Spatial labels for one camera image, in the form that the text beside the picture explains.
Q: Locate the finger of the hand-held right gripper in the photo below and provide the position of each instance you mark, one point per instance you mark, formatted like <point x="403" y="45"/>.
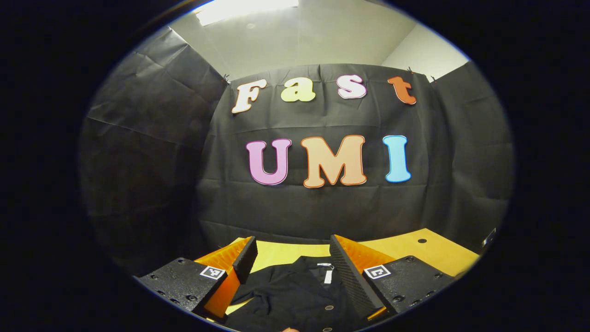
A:
<point x="489" y="237"/>

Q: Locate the black backdrop cloth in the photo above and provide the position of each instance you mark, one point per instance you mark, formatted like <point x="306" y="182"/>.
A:
<point x="322" y="203"/>

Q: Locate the ceiling light panel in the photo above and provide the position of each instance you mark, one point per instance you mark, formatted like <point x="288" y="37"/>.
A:
<point x="244" y="9"/>

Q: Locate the black button shirt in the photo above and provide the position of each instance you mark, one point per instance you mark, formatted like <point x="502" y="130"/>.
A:
<point x="286" y="295"/>

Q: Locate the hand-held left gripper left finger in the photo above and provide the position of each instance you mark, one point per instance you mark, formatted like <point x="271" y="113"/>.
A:
<point x="245" y="260"/>

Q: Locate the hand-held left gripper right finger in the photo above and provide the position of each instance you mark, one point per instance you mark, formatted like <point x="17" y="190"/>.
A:
<point x="352" y="281"/>

